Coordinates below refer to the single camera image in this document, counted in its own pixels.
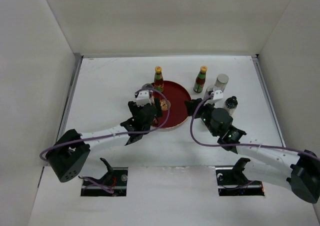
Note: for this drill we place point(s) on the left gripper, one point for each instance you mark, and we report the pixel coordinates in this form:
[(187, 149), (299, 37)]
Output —
[(134, 108)]

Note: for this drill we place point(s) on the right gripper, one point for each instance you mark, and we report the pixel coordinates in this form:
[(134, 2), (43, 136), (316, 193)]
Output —
[(189, 103)]

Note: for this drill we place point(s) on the sauce bottle yellow cap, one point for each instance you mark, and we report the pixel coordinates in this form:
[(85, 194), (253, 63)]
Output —
[(158, 79), (200, 80)]

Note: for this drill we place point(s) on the clear lid sugar jar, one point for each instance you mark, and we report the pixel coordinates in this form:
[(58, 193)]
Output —
[(151, 88)]

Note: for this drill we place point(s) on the silver lid bead jar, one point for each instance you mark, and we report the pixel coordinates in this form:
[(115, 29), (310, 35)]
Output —
[(221, 81)]

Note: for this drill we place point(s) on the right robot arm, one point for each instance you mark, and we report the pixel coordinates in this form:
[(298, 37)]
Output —
[(292, 169)]

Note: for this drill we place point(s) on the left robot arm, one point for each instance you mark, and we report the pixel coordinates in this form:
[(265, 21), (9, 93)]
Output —
[(69, 154)]

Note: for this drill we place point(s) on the red round tray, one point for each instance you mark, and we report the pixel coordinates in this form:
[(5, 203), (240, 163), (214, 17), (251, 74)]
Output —
[(176, 96)]

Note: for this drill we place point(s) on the black pump jar brown powder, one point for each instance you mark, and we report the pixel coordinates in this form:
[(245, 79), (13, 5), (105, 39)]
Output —
[(230, 105)]

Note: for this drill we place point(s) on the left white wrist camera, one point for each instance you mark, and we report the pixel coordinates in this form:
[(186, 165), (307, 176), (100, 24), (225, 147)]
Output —
[(143, 97)]

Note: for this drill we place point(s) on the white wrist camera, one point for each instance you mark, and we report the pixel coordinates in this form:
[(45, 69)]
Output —
[(215, 96), (143, 97)]

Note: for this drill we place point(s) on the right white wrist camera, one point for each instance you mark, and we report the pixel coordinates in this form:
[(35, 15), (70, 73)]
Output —
[(215, 96)]

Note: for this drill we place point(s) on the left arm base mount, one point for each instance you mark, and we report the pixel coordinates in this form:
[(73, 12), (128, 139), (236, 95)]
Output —
[(112, 184)]

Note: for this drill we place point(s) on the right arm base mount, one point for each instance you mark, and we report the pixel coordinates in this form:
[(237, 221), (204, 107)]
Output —
[(231, 181)]

